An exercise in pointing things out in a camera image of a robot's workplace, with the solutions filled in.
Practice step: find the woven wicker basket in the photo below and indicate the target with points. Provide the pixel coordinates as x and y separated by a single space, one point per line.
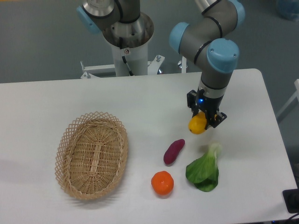
92 156

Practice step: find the purple sweet potato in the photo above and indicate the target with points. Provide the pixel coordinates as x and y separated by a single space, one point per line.
173 151

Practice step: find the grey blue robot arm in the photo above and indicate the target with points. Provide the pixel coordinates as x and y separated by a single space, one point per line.
204 44

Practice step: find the blue bag in corner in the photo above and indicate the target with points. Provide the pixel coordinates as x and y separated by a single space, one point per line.
289 9

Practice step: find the yellow mango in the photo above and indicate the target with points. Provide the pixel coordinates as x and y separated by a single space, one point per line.
198 123

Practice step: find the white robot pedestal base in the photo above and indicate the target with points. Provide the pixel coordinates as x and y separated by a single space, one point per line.
129 45

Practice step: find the black device at edge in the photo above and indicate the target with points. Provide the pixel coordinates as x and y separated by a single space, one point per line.
291 198

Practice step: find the white frame at right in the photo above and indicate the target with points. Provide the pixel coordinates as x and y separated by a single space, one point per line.
290 104

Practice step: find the green bok choy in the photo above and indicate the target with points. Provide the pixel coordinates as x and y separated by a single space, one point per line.
204 172

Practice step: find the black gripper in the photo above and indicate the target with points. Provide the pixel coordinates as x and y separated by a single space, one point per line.
207 100

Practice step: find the orange tangerine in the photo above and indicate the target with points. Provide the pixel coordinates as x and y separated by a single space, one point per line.
162 183

